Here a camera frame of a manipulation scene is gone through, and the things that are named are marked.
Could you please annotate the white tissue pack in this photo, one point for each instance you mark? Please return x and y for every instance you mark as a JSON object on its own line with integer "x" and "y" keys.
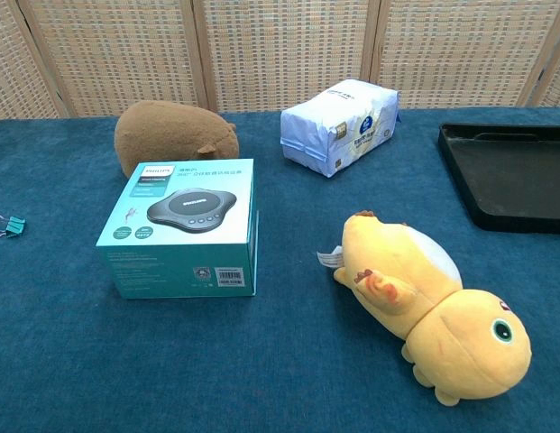
{"x": 333, "y": 126}

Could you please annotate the small blue binder clip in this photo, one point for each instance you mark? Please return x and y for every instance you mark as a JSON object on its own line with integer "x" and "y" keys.
{"x": 14, "y": 227}

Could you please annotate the blue felt table cover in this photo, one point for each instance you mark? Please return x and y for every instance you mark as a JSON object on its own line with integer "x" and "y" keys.
{"x": 261, "y": 361}

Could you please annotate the teal Philips speaker box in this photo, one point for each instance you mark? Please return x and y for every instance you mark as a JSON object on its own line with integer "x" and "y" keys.
{"x": 180, "y": 261}

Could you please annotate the yellow plush chick toy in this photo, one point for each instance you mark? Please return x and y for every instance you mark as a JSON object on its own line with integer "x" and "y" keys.
{"x": 442, "y": 343}

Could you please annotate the brown plush toy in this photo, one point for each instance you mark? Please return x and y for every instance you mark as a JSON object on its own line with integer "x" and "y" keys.
{"x": 162, "y": 131}

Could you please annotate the black plastic tray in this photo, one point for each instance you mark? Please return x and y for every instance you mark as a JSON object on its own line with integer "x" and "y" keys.
{"x": 509, "y": 180}

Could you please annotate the woven bamboo folding screen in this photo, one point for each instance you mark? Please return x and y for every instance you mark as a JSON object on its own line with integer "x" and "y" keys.
{"x": 284, "y": 45}

